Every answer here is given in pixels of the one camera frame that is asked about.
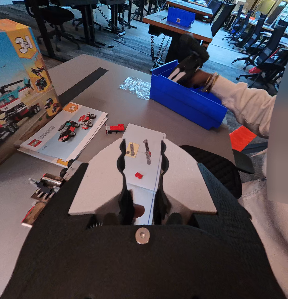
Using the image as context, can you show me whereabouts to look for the car cover instruction booklet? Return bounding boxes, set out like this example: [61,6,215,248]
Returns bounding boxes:
[20,103,108,161]

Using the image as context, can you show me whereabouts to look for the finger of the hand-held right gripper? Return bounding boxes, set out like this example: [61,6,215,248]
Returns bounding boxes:
[169,63,183,80]
[177,66,191,84]

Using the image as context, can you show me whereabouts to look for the grey red lego assembly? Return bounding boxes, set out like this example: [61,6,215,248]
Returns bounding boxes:
[105,123,125,135]

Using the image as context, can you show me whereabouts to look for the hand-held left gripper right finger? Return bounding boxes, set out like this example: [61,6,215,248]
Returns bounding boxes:
[153,139,218,226]

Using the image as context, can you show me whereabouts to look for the open lego instruction booklet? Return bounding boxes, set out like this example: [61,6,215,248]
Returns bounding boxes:
[122,123,167,226]

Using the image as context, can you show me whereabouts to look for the black office chair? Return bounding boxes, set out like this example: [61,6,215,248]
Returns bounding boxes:
[25,0,80,50]

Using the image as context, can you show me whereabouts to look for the black chair armrest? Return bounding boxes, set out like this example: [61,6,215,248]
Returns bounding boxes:
[233,149,255,174]

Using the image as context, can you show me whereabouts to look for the orange red flat object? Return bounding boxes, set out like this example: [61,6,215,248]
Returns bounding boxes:
[229,126,257,152]

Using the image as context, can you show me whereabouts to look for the clear plastic bag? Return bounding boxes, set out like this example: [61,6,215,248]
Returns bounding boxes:
[118,76,151,100]

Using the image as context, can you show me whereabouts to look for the black quilted wrist pad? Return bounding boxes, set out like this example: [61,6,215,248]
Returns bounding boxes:
[180,145,242,199]

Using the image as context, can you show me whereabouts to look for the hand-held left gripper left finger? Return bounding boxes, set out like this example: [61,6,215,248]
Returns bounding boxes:
[68,139,135,226]

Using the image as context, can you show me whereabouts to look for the black red lego truck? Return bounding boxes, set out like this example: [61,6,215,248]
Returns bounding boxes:
[21,160,82,227]

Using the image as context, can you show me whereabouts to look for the person's right forearm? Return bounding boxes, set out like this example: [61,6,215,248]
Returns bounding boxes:
[212,76,277,139]

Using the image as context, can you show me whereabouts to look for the large blue plastic bin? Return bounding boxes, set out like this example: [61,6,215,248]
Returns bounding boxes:
[150,59,228,130]

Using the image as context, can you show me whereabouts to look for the lego set box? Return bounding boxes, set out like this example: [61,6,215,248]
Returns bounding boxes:
[0,19,63,168]

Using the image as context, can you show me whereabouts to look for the wooden desk black legs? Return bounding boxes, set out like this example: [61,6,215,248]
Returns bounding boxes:
[143,9,213,69]

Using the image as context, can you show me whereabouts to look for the person's right hand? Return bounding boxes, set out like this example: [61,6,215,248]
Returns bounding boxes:
[188,70,213,93]

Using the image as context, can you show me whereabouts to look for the small blue bin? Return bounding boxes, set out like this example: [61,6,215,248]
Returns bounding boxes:
[167,7,196,28]

